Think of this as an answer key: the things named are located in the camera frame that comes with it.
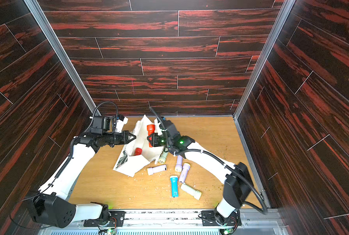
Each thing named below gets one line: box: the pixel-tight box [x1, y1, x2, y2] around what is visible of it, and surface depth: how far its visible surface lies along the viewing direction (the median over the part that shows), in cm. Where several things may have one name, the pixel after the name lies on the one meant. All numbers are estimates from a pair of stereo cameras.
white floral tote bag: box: [113, 114, 164, 178], surface depth 78 cm
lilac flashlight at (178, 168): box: [174, 154, 183, 173], surface depth 91 cm
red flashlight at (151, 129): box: [147, 124, 156, 148], surface depth 77 cm
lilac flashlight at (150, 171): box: [147, 164, 168, 176], surface depth 90 cm
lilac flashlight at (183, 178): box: [178, 162, 191, 184], surface depth 88 cm
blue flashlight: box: [170, 175, 179, 198], surface depth 86 cm
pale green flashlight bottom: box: [180, 183, 202, 201], surface depth 82 cm
